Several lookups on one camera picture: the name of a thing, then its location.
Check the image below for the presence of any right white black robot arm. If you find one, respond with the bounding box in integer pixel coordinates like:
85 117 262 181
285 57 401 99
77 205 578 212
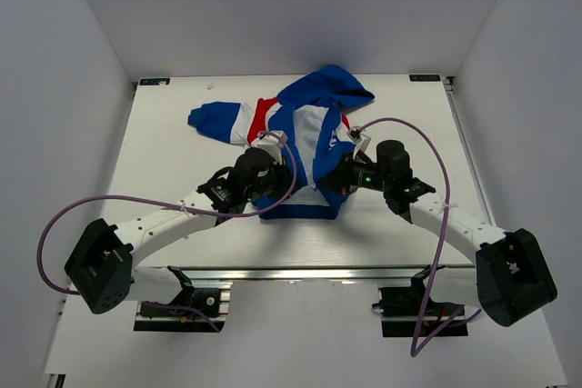
319 140 557 327

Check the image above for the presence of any left blue table sticker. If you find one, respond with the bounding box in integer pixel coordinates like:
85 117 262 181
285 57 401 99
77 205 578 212
138 77 170 86

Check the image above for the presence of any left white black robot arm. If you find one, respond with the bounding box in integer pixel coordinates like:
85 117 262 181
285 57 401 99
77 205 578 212
65 147 298 314

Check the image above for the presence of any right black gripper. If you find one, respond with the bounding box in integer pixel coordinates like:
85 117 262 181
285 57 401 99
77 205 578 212
317 150 391 196

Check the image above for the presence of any right blue table sticker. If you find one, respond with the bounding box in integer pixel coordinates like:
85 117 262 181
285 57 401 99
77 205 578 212
408 74 441 83

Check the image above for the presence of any blue table sticker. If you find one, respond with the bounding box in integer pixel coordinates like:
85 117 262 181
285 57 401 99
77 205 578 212
138 77 170 86
408 74 441 83

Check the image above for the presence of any blue white red jacket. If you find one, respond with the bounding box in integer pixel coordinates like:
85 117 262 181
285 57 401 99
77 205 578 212
187 65 375 220

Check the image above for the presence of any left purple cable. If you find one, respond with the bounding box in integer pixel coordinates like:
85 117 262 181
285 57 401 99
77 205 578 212
36 129 298 333

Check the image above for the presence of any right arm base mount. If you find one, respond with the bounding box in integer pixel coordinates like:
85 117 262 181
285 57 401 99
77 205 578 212
372 266 457 338

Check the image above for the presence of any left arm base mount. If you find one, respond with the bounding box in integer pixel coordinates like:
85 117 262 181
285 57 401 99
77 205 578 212
127 266 227 333

